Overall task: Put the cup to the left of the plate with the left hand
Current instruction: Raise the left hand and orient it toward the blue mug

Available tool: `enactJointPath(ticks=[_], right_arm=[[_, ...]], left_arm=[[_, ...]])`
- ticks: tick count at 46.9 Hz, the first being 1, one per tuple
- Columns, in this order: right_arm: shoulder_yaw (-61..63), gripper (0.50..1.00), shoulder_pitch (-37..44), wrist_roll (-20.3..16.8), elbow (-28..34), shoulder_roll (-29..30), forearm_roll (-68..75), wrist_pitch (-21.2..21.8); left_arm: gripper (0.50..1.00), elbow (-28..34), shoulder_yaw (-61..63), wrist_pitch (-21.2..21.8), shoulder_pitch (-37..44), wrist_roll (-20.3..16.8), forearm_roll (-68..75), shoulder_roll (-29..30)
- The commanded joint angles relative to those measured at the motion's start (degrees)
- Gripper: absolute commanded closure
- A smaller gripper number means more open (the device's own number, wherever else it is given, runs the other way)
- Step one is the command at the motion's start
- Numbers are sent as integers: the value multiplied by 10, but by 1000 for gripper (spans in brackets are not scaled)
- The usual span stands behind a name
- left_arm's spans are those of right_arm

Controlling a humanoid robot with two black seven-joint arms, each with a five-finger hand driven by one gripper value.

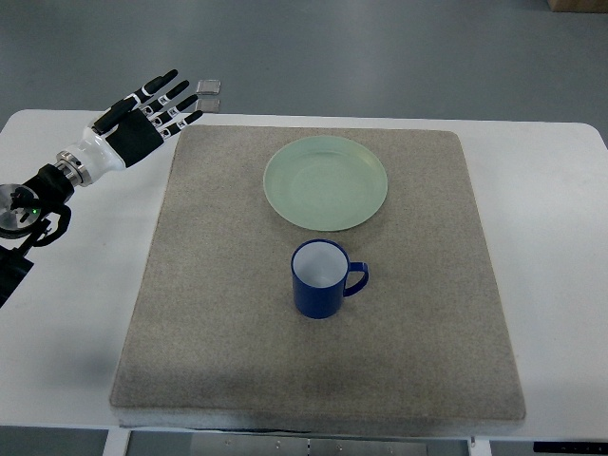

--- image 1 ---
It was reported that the beige square mat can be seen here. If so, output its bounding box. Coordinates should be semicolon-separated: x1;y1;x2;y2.
109;125;525;434

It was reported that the lower floor outlet cover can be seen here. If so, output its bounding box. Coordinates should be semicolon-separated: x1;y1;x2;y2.
195;99;220;113

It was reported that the light green plate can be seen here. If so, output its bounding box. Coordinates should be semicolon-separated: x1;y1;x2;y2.
263;135;389;232

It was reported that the blue enamel mug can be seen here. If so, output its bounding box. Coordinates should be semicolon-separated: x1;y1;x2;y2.
290;238;370;319

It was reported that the floor outlet cover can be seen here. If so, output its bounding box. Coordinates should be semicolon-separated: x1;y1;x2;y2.
196;79;221;95
195;99;220;113

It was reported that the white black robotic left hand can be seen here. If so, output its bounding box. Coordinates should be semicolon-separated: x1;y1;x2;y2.
65;69;202;184

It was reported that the cardboard box corner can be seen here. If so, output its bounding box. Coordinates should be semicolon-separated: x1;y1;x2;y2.
547;0;608;13

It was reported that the upper floor outlet cover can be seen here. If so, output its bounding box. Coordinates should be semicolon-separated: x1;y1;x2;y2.
196;79;221;95

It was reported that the black table control panel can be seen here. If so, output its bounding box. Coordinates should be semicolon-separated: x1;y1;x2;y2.
533;442;608;455

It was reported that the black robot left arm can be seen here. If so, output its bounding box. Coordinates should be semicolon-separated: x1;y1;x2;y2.
1;152;91;303

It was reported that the metal table frame bar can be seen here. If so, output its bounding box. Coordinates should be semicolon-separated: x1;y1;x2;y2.
125;430;469;455

